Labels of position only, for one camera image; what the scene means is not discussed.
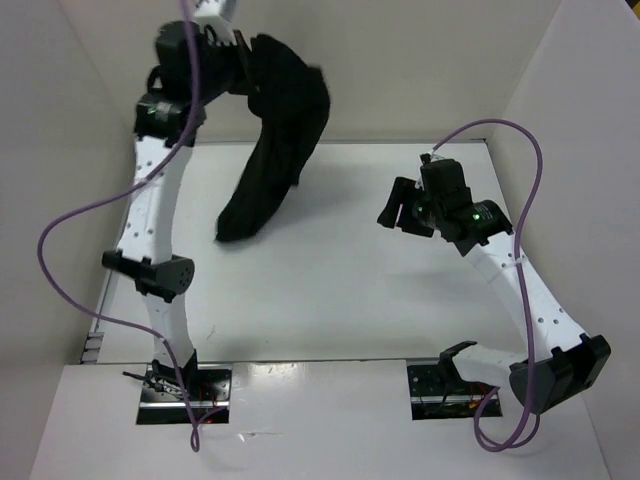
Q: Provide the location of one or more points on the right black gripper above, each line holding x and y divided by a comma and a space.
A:
402, 192

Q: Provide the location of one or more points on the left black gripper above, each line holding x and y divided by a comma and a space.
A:
241, 54

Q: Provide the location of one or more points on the black skirt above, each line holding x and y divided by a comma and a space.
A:
293, 103

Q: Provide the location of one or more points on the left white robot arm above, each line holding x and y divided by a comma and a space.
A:
192, 71

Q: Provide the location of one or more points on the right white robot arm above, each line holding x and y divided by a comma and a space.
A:
561, 360

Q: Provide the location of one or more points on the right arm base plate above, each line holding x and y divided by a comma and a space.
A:
432, 399

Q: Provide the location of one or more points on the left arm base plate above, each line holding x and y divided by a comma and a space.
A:
161, 402

